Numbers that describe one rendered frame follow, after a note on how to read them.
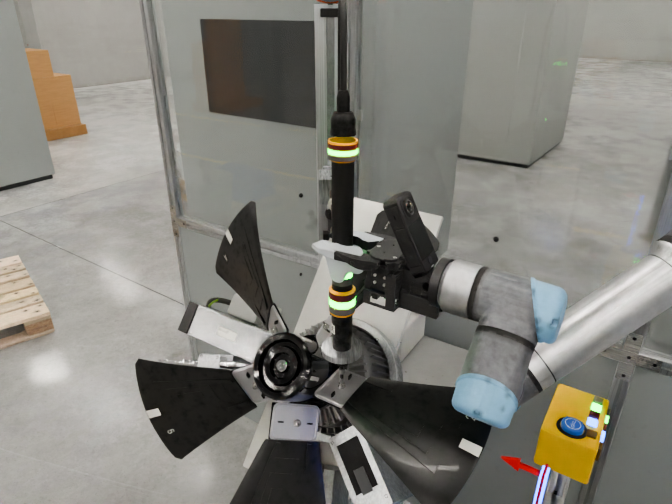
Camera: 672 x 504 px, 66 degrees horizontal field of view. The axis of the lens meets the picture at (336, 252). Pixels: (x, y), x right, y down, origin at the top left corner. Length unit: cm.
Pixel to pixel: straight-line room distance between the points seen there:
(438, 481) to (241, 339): 56
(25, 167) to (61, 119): 248
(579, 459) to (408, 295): 52
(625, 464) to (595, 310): 99
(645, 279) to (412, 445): 42
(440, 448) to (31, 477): 210
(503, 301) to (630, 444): 108
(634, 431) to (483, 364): 105
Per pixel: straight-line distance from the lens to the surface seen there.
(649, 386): 159
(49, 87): 889
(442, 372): 152
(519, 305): 68
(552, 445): 112
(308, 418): 99
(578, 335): 80
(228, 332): 122
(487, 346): 67
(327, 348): 89
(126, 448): 265
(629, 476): 178
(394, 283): 73
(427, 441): 86
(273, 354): 95
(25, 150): 662
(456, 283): 70
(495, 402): 66
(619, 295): 83
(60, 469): 267
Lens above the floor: 180
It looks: 26 degrees down
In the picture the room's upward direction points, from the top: straight up
